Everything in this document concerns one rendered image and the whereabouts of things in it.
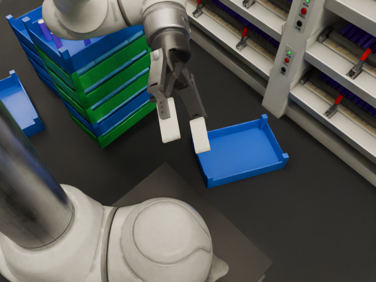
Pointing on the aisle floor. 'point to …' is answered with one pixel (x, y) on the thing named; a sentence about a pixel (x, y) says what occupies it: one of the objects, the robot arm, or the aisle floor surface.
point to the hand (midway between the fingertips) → (188, 141)
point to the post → (294, 39)
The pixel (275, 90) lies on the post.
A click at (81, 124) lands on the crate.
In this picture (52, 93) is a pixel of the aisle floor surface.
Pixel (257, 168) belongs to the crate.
